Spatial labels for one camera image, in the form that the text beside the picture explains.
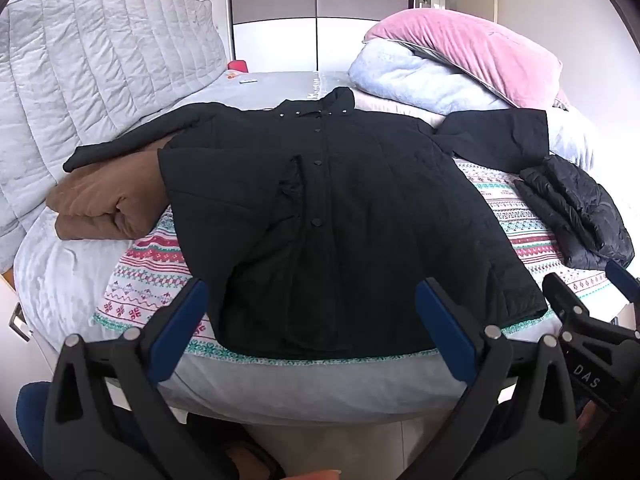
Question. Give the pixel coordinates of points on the light blue fleece blanket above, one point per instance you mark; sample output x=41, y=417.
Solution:
x=400, y=75

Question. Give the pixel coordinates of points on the brown folded garment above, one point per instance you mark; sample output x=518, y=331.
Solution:
x=100, y=200

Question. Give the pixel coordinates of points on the beige sheet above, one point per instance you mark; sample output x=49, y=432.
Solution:
x=390, y=107

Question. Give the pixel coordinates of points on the black puffer jacket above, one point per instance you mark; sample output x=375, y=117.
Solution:
x=575, y=210

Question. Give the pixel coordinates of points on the black quilted jacket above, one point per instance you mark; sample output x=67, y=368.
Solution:
x=350, y=210

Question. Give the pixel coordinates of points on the person's right hand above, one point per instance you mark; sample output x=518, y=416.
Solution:
x=586, y=419

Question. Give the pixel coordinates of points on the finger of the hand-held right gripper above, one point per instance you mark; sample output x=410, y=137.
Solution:
x=564, y=301
x=622, y=282

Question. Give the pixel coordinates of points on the white bedside drawer cabinet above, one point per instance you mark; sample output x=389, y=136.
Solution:
x=17, y=355

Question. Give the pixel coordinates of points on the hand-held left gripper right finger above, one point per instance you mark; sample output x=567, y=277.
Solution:
x=445, y=330

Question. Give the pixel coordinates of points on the white pillow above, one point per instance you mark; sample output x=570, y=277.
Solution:
x=570, y=135

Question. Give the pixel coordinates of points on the small red object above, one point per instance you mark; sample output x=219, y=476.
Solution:
x=238, y=65

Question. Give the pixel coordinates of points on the red and green patterned blanket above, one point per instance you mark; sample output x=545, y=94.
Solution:
x=145, y=270

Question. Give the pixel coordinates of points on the pink velvet pillow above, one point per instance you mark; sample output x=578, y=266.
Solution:
x=475, y=45

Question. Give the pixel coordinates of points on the blue chair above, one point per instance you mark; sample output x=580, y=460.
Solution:
x=30, y=410

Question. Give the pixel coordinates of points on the grey quilted headboard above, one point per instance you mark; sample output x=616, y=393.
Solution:
x=100, y=60

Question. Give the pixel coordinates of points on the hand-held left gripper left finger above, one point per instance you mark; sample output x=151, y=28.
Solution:
x=180, y=330

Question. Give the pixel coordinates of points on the white sliding door wardrobe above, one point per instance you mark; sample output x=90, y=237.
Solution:
x=275, y=45

